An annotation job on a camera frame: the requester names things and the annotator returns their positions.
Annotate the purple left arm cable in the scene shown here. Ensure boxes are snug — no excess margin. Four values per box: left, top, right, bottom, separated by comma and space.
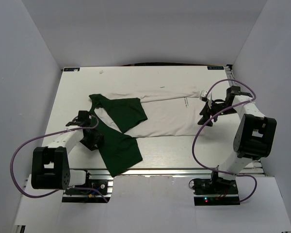
10, 115, 111, 203

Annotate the blue table corner label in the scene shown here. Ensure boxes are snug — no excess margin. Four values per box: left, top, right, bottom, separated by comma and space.
63, 67, 80, 72

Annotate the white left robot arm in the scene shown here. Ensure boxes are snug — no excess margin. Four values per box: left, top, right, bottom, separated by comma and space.
31, 111, 104, 194

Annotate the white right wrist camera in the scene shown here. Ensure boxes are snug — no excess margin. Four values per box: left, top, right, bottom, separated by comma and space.
199, 90, 212, 108

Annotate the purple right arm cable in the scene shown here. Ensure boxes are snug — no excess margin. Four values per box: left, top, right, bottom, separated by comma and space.
192, 79, 259, 203

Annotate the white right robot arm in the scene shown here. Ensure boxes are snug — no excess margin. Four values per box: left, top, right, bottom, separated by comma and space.
198, 86, 277, 194

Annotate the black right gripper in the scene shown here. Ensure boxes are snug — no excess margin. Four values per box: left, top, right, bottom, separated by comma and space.
197, 99, 237, 127

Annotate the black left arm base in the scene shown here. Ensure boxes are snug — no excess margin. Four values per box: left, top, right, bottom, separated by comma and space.
62, 170, 113, 203

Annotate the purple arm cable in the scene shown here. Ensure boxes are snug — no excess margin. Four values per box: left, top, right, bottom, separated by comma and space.
10, 115, 111, 203
192, 79, 259, 203

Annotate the blue right corner label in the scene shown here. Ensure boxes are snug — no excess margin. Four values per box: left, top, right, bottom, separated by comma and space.
207, 66, 225, 70

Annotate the white green-sleeved t-shirt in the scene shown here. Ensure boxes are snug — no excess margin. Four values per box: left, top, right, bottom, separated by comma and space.
89, 86, 201, 177

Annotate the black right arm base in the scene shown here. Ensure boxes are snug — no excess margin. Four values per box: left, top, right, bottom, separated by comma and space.
189, 178, 240, 206

